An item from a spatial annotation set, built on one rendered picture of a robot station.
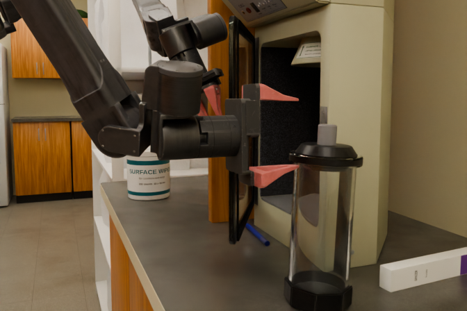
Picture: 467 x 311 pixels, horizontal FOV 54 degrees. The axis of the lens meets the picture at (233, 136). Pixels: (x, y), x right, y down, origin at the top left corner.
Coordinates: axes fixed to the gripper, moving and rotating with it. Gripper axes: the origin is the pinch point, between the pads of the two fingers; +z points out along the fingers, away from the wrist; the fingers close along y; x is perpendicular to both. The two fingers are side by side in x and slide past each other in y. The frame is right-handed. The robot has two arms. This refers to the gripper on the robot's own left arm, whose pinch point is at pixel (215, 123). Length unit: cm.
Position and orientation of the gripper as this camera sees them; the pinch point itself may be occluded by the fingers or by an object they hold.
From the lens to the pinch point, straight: 89.4
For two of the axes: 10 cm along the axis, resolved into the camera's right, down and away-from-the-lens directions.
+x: -1.6, 1.0, -9.8
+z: 4.3, 9.0, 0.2
